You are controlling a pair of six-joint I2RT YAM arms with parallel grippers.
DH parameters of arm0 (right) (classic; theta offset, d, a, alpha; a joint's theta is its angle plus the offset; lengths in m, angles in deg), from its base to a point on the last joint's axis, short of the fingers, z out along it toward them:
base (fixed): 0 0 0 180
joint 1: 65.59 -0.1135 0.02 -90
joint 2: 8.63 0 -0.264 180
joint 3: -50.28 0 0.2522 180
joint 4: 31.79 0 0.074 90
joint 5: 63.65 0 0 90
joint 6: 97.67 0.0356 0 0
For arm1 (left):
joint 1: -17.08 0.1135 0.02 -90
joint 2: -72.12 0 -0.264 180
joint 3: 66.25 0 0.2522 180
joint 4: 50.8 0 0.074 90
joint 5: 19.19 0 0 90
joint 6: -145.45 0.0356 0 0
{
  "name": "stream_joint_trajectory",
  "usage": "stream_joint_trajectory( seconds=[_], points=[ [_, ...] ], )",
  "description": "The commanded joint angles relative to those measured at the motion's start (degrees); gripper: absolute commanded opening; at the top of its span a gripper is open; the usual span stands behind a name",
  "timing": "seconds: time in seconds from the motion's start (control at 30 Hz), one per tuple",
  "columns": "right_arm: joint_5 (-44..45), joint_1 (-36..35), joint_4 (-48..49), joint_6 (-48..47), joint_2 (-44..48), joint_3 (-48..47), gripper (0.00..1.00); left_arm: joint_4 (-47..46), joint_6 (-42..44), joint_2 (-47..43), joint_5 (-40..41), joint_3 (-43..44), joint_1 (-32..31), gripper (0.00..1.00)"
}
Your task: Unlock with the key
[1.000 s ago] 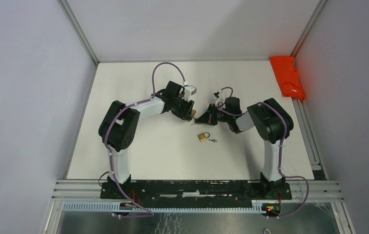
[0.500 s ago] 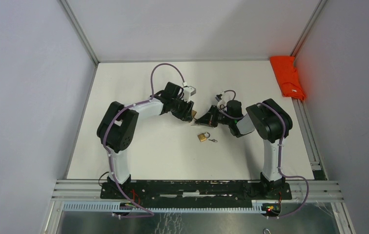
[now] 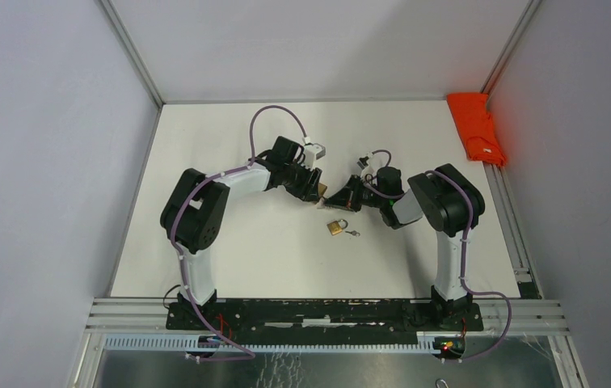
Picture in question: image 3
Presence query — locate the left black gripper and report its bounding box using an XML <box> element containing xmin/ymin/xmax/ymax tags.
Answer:
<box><xmin>283</xmin><ymin>158</ymin><xmax>323</xmax><ymax>204</ymax></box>

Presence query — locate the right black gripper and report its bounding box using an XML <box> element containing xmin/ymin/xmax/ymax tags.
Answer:
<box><xmin>324</xmin><ymin>174</ymin><xmax>386</xmax><ymax>212</ymax></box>

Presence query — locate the large brass padlock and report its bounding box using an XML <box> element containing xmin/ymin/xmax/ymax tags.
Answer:
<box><xmin>315</xmin><ymin>183</ymin><xmax>327</xmax><ymax>203</ymax></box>

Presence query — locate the small brass padlock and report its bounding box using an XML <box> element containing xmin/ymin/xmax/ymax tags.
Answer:
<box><xmin>327</xmin><ymin>219</ymin><xmax>348</xmax><ymax>236</ymax></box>

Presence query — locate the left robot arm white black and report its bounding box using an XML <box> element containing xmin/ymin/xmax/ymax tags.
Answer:
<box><xmin>160</xmin><ymin>136</ymin><xmax>326</xmax><ymax>330</ymax></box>

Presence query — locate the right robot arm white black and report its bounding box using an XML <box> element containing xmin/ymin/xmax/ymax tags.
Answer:
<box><xmin>323</xmin><ymin>163</ymin><xmax>485</xmax><ymax>330</ymax></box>

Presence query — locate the orange folded cloth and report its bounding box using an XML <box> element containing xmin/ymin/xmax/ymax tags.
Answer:
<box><xmin>446</xmin><ymin>92</ymin><xmax>508</xmax><ymax>167</ymax></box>

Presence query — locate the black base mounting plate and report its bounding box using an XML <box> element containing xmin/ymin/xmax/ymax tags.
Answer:
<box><xmin>166</xmin><ymin>295</ymin><xmax>484</xmax><ymax>348</ymax></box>

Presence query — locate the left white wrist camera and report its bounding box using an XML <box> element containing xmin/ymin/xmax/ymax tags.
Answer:
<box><xmin>301</xmin><ymin>137</ymin><xmax>326</xmax><ymax>169</ymax></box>

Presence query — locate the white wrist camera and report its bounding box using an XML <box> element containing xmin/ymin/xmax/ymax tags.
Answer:
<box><xmin>357</xmin><ymin>153</ymin><xmax>378</xmax><ymax>181</ymax></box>
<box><xmin>301</xmin><ymin>137</ymin><xmax>326</xmax><ymax>169</ymax></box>

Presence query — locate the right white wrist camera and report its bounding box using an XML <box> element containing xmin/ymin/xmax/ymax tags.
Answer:
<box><xmin>357</xmin><ymin>153</ymin><xmax>378</xmax><ymax>181</ymax></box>

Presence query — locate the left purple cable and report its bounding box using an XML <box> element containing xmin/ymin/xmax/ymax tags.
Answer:
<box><xmin>168</xmin><ymin>104</ymin><xmax>312</xmax><ymax>364</ymax></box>

